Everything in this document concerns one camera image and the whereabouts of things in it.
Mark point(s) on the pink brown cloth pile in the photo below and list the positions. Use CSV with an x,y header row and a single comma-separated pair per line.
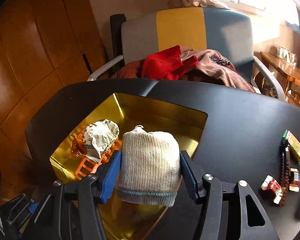
x,y
212,68

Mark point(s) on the red small snack packet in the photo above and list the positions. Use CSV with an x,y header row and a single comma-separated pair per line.
x,y
270,183

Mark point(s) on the wooden side table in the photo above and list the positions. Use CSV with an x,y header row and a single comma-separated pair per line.
x,y
289,73

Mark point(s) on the grey yellow blue armchair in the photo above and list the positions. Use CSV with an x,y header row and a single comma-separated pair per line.
x,y
226,31

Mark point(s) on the orange muffin snack bag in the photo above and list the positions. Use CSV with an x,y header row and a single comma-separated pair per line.
x,y
95,140

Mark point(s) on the beige knit sock roll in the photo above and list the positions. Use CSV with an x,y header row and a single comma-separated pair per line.
x,y
150,168

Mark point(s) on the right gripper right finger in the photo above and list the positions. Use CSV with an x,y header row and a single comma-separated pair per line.
x,y
229,211

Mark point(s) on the gold red tin box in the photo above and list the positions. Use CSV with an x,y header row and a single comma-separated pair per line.
x,y
124,220

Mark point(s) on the orange plastic rack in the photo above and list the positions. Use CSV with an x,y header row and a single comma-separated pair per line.
x,y
88,166

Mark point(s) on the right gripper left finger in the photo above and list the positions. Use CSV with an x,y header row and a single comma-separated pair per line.
x,y
70,211

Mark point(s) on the red cloth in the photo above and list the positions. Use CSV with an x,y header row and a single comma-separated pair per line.
x,y
167,65

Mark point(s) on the clear glass tray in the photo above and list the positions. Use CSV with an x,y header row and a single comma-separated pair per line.
x,y
285,54

